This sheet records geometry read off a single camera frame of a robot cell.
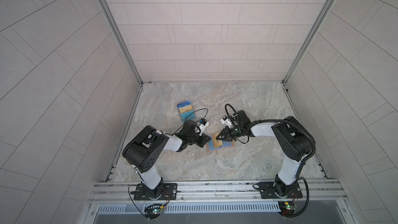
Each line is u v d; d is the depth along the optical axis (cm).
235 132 79
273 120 56
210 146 84
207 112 100
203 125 81
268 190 71
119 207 67
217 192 72
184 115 94
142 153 45
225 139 81
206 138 80
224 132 82
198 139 79
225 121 86
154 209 65
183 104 96
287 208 68
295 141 49
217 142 84
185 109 96
